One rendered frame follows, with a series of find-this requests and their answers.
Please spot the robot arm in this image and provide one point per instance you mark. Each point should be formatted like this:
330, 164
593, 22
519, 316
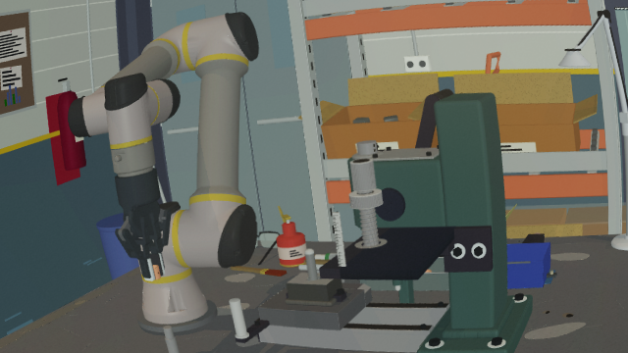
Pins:
218, 127

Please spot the white scale ruler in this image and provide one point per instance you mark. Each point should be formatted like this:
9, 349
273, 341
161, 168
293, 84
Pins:
338, 240

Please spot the grey round base plate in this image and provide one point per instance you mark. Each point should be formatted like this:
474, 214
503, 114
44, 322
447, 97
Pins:
208, 316

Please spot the black press table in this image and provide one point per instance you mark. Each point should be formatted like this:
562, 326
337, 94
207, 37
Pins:
392, 252

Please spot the blue box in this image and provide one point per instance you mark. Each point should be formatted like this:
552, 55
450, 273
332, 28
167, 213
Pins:
527, 265

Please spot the grey stop nut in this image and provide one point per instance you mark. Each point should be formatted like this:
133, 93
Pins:
365, 198

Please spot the grey threaded ram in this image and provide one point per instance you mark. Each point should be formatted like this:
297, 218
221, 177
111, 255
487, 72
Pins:
369, 225

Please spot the yellow and red screwdriver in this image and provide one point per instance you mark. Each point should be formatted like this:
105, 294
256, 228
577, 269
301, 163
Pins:
260, 270

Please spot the red wall case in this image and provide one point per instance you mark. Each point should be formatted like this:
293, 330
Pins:
61, 147

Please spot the dark grey press nest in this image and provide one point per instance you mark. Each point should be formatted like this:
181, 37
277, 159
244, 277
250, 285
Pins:
309, 290

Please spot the black and white foot bolt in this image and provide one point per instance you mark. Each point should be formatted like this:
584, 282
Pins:
520, 297
496, 341
434, 343

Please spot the grey and orange shelf unit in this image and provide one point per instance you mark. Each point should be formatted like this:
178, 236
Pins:
456, 17

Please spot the black press lever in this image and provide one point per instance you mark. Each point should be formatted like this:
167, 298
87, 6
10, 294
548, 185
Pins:
428, 120

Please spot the grey slide plate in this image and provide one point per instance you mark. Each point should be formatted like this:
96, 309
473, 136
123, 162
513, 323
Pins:
304, 316

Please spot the white wall socket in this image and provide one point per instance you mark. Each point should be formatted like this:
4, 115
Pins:
417, 64

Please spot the brown notice board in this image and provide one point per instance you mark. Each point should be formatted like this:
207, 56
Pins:
15, 64

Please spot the white desk lamp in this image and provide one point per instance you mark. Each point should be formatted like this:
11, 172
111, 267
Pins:
574, 58

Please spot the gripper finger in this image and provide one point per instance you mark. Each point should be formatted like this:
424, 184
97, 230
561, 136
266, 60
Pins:
131, 242
159, 235

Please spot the grey metal cupboard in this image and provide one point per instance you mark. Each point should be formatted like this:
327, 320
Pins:
275, 98

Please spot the blue bin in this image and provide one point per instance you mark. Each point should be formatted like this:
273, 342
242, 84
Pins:
110, 245

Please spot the green press body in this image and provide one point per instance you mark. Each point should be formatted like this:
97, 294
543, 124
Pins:
466, 171

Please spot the red oil can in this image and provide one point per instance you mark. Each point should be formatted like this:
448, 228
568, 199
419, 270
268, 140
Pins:
291, 247

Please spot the light grey rail base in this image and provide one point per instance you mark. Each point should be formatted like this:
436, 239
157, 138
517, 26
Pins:
382, 338

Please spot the green and white marker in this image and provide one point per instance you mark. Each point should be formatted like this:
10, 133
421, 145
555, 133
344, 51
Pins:
319, 256

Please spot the grey mandrel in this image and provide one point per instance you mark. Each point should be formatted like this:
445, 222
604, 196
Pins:
310, 265

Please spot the black round knob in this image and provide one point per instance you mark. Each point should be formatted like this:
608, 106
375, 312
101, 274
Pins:
393, 204

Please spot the orange bushing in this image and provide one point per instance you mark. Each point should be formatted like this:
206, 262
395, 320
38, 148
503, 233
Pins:
158, 270

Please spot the grey rod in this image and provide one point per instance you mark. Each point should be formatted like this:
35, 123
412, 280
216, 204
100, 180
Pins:
170, 340

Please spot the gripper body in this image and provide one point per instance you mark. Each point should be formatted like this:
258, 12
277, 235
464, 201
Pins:
138, 192

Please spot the open cardboard box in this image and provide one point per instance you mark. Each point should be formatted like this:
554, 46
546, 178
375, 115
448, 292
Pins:
535, 113
373, 127

